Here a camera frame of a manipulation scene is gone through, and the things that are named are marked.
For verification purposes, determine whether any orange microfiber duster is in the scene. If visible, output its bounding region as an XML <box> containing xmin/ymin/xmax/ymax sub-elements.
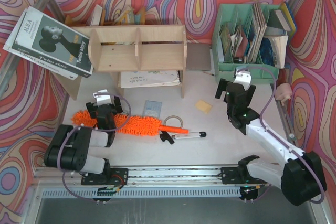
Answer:
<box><xmin>71</xmin><ymin>110</ymin><xmax>189</xmax><ymax>136</ymax></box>

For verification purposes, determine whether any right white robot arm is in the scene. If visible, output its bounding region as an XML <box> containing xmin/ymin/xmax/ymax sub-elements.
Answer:
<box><xmin>215</xmin><ymin>79</ymin><xmax>327</xmax><ymax>206</ymax></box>

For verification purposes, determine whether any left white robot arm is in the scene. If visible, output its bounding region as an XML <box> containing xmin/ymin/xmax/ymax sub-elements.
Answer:
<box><xmin>44</xmin><ymin>90</ymin><xmax>122</xmax><ymax>174</ymax></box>

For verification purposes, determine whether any wooden bookshelf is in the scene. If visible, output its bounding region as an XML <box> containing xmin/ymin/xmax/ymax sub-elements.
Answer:
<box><xmin>64</xmin><ymin>24</ymin><xmax>187</xmax><ymax>101</ymax></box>

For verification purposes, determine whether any yellow sticky note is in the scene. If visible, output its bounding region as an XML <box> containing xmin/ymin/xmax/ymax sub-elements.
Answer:
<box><xmin>195</xmin><ymin>100</ymin><xmax>212</xmax><ymax>114</ymax></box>

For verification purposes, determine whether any white notebook under shelf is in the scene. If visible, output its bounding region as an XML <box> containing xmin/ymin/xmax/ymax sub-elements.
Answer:
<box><xmin>120</xmin><ymin>70</ymin><xmax>181</xmax><ymax>88</ymax></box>

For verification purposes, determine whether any brown board behind shelf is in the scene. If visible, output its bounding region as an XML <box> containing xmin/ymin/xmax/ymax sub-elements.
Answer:
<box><xmin>186</xmin><ymin>43</ymin><xmax>211</xmax><ymax>71</ymax></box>

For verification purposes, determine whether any green desk organizer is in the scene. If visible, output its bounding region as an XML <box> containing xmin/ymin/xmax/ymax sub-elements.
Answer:
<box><xmin>212</xmin><ymin>4</ymin><xmax>279</xmax><ymax>84</ymax></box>

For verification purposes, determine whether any clear tube black cap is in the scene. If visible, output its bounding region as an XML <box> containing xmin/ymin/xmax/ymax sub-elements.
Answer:
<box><xmin>172</xmin><ymin>132</ymin><xmax>207</xmax><ymax>140</ymax></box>

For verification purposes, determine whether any black plastic clip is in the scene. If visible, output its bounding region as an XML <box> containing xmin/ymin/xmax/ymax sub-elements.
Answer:
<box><xmin>160</xmin><ymin>131</ymin><xmax>175</xmax><ymax>145</ymax></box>

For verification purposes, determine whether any grey hardcover book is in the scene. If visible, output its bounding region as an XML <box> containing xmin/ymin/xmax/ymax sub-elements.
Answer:
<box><xmin>265</xmin><ymin>9</ymin><xmax>291</xmax><ymax>36</ymax></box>

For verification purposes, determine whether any black Twins story book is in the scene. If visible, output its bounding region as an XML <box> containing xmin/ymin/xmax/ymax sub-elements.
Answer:
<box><xmin>12</xmin><ymin>8</ymin><xmax>93</xmax><ymax>78</ymax></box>

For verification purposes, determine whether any white book under Twins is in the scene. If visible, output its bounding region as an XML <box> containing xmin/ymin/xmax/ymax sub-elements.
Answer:
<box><xmin>3</xmin><ymin>8</ymin><xmax>78</xmax><ymax>80</ymax></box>

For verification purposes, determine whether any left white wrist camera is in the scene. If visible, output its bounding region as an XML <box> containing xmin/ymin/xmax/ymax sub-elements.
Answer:
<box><xmin>93</xmin><ymin>89</ymin><xmax>112</xmax><ymax>106</ymax></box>

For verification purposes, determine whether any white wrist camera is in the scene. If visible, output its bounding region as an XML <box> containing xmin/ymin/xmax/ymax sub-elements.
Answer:
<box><xmin>93</xmin><ymin>89</ymin><xmax>112</xmax><ymax>106</ymax></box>
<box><xmin>233</xmin><ymin>67</ymin><xmax>251</xmax><ymax>91</ymax></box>

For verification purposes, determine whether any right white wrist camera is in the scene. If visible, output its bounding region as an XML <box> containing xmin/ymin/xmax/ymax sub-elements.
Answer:
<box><xmin>233</xmin><ymin>67</ymin><xmax>251</xmax><ymax>91</ymax></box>

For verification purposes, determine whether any pink wall hook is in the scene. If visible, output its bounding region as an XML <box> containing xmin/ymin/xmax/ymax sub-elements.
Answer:
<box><xmin>275</xmin><ymin>83</ymin><xmax>292</xmax><ymax>106</ymax></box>

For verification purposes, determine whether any tape roll ring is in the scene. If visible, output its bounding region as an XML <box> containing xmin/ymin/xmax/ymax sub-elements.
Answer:
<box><xmin>164</xmin><ymin>115</ymin><xmax>184</xmax><ymax>128</ymax></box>

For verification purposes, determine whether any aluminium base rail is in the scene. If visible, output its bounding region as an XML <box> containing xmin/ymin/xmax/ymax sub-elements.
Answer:
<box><xmin>34</xmin><ymin>166</ymin><xmax>270</xmax><ymax>201</ymax></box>

